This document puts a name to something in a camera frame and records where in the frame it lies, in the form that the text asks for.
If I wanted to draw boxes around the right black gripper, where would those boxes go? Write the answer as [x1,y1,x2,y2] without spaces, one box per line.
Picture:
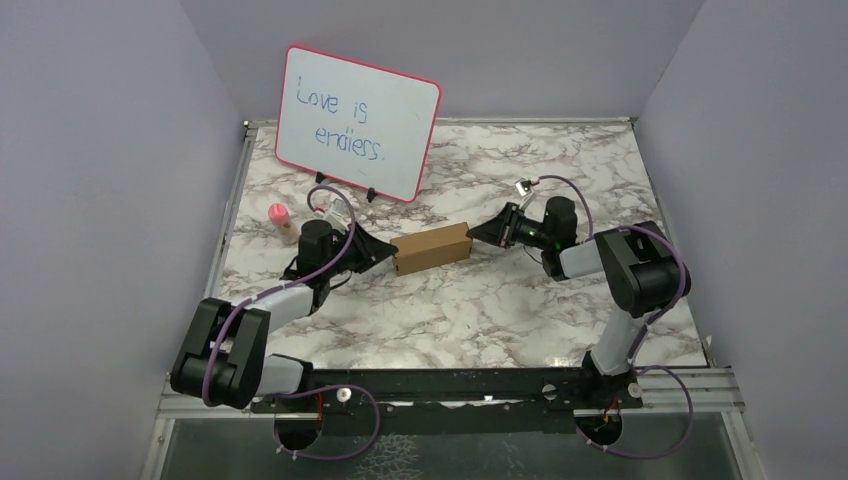
[468,203,553,251]

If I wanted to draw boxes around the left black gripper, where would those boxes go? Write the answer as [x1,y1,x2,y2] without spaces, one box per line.
[323,222,396,278]

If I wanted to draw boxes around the brown cardboard box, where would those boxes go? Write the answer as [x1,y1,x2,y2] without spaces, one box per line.
[390,222,472,276]

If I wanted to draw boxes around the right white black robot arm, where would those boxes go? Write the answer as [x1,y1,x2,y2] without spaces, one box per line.
[467,196,691,407]

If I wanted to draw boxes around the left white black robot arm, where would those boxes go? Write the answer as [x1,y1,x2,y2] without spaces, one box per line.
[169,220,398,411]

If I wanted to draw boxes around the pink capped small bottle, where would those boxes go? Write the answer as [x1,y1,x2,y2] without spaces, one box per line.
[268,203,300,245]

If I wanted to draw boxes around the pink framed whiteboard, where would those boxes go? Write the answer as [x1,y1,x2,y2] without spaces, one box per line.
[274,45,442,203]

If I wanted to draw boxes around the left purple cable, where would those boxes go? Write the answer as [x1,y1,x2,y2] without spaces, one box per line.
[201,185,383,463]

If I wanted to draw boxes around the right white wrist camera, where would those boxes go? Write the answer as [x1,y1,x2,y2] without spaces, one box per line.
[515,178,536,210]

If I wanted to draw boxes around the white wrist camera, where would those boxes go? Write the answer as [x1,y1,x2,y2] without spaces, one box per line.
[515,178,536,210]
[321,199,351,234]

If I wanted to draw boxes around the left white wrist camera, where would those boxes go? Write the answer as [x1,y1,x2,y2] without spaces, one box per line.
[321,199,351,234]

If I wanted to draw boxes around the aluminium front frame rail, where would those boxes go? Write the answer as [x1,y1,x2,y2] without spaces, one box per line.
[156,369,747,420]

